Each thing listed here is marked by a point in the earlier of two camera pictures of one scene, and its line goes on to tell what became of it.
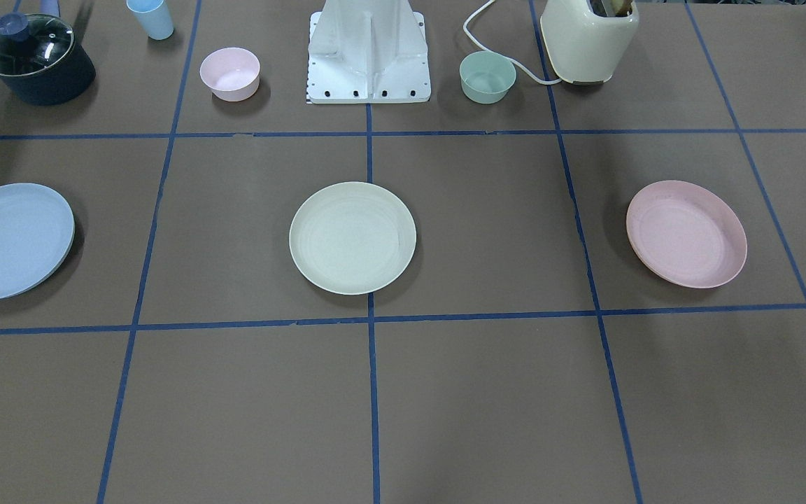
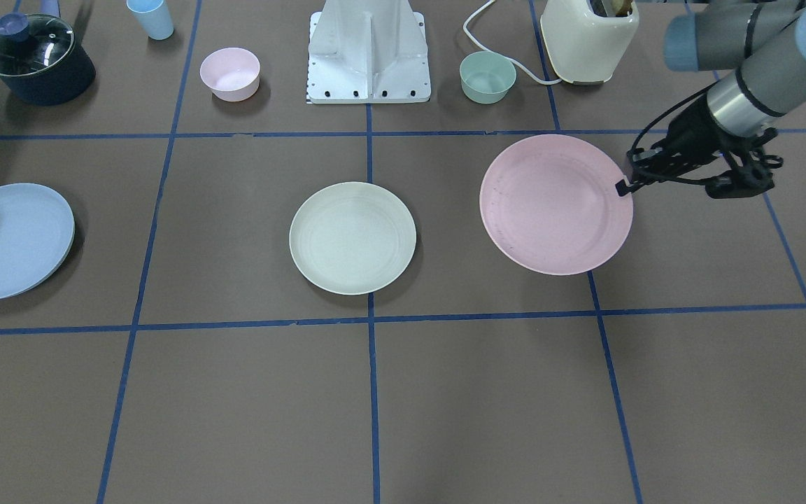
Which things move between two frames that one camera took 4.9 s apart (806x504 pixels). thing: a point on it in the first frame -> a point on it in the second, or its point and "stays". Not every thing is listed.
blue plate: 10,240 stays
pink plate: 686,234 -> 549,204
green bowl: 485,78 stays
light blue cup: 154,16 stays
